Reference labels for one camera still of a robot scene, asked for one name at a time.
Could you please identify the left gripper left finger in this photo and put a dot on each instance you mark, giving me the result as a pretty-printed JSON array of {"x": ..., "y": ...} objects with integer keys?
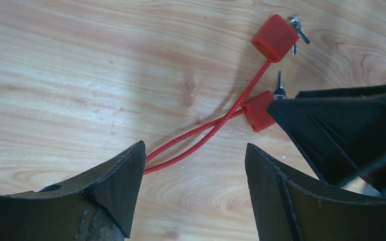
[{"x": 97, "y": 204}]

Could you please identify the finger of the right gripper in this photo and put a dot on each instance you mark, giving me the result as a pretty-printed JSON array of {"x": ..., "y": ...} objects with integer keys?
[{"x": 340, "y": 132}]

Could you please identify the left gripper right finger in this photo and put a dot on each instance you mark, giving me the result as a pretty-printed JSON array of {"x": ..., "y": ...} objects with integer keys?
[{"x": 291, "y": 205}]

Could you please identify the red cable lock upper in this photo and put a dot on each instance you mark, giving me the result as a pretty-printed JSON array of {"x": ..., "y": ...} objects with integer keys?
[{"x": 254, "y": 109}]

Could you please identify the red cable lock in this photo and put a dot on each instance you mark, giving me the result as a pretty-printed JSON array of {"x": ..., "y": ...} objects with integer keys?
[
  {"x": 274, "y": 39},
  {"x": 254, "y": 109}
]

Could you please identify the red cable lock lower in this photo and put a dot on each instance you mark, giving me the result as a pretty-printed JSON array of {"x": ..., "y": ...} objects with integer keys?
[{"x": 274, "y": 39}]

